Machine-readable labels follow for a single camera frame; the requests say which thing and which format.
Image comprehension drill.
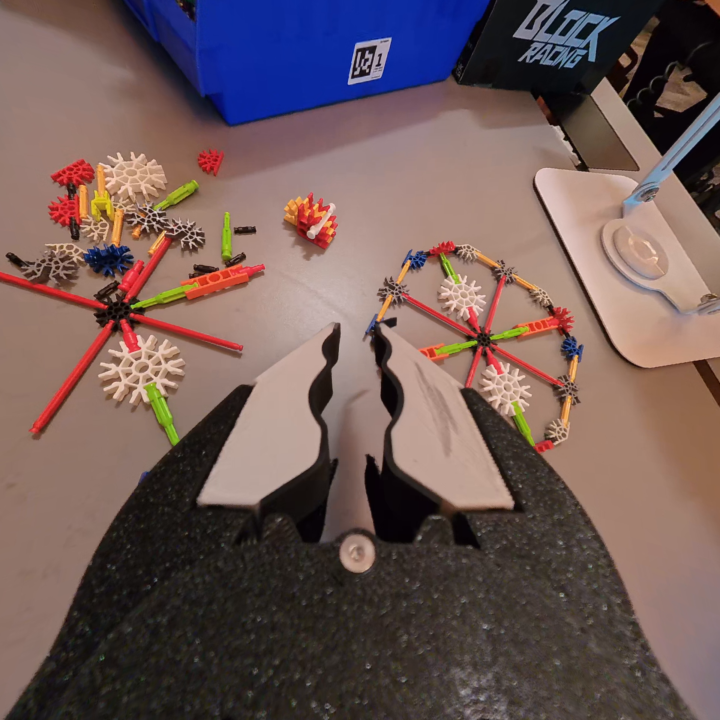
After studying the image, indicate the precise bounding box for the white flat stand base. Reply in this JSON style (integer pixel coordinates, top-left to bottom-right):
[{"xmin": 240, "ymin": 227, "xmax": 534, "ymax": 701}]
[{"xmin": 533, "ymin": 168, "xmax": 720, "ymax": 369}]

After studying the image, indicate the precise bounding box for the red yellow connector cluster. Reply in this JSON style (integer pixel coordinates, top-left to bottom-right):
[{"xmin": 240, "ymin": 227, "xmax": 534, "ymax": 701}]
[{"xmin": 283, "ymin": 194, "xmax": 338, "ymax": 250}]

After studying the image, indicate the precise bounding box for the white printed tag sticker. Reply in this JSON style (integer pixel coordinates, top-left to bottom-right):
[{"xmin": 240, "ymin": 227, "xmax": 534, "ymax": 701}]
[{"xmin": 347, "ymin": 37, "xmax": 393, "ymax": 86}]

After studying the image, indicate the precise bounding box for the blue plastic bin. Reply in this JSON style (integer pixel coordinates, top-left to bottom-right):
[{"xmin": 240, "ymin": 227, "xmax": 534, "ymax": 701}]
[{"xmin": 121, "ymin": 0, "xmax": 490, "ymax": 126}]

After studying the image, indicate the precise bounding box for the half-built spoke toy model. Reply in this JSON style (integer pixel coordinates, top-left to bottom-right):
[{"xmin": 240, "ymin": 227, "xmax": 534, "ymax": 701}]
[{"xmin": 0, "ymin": 239, "xmax": 266, "ymax": 446}]

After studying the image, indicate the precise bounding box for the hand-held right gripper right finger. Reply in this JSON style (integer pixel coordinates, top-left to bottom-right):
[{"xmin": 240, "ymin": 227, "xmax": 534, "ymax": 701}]
[{"xmin": 364, "ymin": 318, "xmax": 516, "ymax": 545}]

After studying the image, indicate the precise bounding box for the large white snowflake connector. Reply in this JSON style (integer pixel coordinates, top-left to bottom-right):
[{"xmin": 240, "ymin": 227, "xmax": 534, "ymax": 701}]
[{"xmin": 101, "ymin": 152, "xmax": 168, "ymax": 204}]

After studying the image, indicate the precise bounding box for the dark grey snowflake connector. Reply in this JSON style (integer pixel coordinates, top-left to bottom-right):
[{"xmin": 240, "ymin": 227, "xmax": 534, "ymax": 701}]
[
  {"xmin": 125, "ymin": 202, "xmax": 170, "ymax": 234},
  {"xmin": 166, "ymin": 218, "xmax": 206, "ymax": 251}
]

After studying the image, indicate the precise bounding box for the blue snowflake connector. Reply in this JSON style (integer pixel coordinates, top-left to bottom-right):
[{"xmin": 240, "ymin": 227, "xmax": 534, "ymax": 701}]
[{"xmin": 84, "ymin": 243, "xmax": 135, "ymax": 278}]

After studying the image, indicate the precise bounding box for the small white plug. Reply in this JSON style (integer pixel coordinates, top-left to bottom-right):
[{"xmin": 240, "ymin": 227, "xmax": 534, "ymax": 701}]
[{"xmin": 548, "ymin": 121, "xmax": 577, "ymax": 164}]

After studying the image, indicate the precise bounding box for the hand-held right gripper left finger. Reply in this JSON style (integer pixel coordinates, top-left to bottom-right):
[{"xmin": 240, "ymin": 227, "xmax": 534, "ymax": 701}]
[{"xmin": 197, "ymin": 322, "xmax": 342, "ymax": 543}]

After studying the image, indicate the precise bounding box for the colourful toy wheel model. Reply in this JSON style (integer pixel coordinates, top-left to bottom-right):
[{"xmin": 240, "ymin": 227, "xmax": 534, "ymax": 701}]
[{"xmin": 364, "ymin": 241, "xmax": 585, "ymax": 453}]

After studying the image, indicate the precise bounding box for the black printed cardboard box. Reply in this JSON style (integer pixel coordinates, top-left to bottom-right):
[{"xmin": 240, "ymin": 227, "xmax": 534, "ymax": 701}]
[{"xmin": 453, "ymin": 0, "xmax": 667, "ymax": 93}]

